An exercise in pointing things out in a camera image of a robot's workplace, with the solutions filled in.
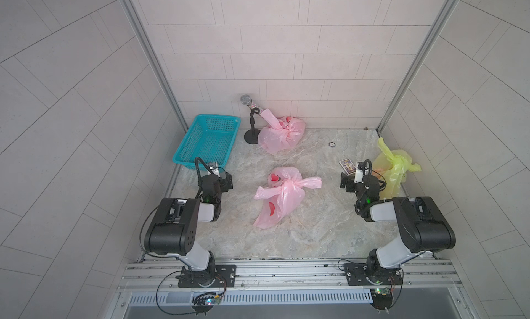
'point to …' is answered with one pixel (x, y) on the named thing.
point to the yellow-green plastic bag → (391, 167)
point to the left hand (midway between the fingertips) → (220, 171)
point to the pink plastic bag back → (280, 133)
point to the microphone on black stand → (251, 135)
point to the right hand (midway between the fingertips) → (352, 170)
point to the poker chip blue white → (332, 144)
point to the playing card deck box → (348, 166)
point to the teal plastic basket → (210, 139)
